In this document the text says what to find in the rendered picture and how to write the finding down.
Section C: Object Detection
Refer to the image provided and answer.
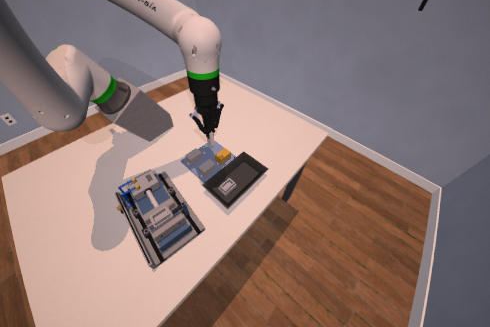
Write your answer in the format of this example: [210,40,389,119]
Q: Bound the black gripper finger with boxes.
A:
[189,107,213,146]
[209,101,224,145]

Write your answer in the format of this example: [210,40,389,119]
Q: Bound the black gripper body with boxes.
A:
[193,92,218,117]

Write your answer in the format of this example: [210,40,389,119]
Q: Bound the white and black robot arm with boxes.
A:
[0,0,222,132]

